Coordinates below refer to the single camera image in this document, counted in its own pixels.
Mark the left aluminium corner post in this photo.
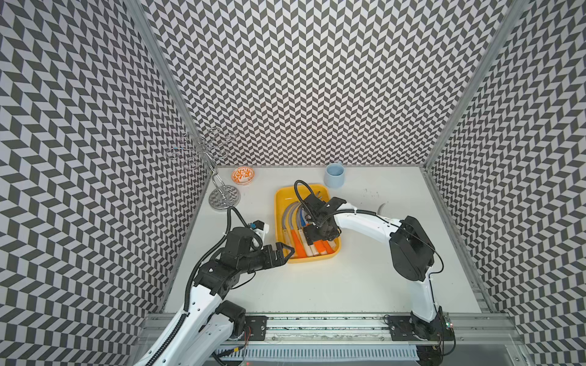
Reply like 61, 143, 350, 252
125, 0, 216, 172

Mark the light blue ceramic mug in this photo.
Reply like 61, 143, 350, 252
324, 163, 345, 189

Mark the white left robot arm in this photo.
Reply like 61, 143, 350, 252
136, 226, 295, 365

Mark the orange patterned small dish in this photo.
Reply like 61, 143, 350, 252
230, 166, 256, 185

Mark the sickle with wooden handle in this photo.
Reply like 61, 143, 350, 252
298, 229, 314, 258
282, 203, 294, 248

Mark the aluminium corner frame post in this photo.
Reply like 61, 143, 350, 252
423, 0, 530, 171

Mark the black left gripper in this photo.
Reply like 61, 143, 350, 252
237, 240, 295, 273

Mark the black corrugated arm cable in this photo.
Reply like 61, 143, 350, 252
143, 206, 264, 366

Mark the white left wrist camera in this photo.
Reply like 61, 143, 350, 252
249, 221, 270, 237

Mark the yellow plastic storage tray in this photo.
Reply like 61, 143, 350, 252
274, 184, 341, 264

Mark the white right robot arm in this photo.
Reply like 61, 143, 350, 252
302, 193, 447, 340

